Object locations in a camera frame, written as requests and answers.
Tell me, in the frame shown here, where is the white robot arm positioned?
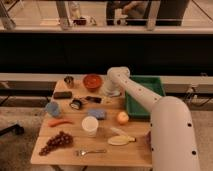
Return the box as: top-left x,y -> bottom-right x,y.
103,67 -> 200,171

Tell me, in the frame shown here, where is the red bowl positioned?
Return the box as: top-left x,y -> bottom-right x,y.
83,74 -> 102,92

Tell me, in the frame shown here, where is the purple bowl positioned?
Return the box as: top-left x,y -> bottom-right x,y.
146,131 -> 151,145

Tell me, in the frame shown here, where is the blue sponge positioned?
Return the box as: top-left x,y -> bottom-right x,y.
88,109 -> 106,120

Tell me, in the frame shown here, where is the orange apple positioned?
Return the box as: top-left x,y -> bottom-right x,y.
116,111 -> 129,125

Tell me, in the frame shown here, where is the green plastic tray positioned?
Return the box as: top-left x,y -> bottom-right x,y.
125,75 -> 165,119

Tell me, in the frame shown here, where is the small metal cup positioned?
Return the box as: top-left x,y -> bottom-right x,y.
64,76 -> 74,88

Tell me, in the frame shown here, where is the white plastic cup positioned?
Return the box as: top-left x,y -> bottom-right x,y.
81,116 -> 99,137

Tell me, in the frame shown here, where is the dark brown rectangular block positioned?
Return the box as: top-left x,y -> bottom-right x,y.
53,91 -> 72,99

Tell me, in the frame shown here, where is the wooden table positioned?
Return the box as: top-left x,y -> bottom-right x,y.
31,80 -> 152,167

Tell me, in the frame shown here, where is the yellow banana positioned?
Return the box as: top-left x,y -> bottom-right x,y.
108,127 -> 136,146

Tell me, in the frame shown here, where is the blue plastic cup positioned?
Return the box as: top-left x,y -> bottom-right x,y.
45,102 -> 60,117

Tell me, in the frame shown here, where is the orange carrot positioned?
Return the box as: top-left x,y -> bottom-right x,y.
48,119 -> 73,127

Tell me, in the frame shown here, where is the purple grape bunch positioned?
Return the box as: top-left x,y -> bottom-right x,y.
39,131 -> 73,156

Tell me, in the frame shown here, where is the person in background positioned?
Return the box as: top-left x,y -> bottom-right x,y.
105,0 -> 190,27

